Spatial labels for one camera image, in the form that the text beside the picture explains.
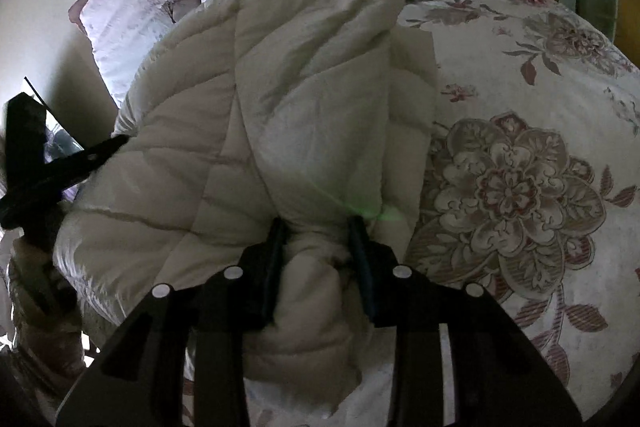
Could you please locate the beige quilted down jacket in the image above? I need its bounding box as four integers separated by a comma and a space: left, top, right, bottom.
53, 0, 436, 416

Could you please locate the shiny left jacket sleeve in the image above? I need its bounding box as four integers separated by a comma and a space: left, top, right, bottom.
1, 231, 86, 426

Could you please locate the floral bed quilt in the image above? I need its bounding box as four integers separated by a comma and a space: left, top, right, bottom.
179, 0, 640, 427

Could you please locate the small pink floral pillow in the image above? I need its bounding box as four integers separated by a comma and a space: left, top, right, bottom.
68, 0, 201, 106

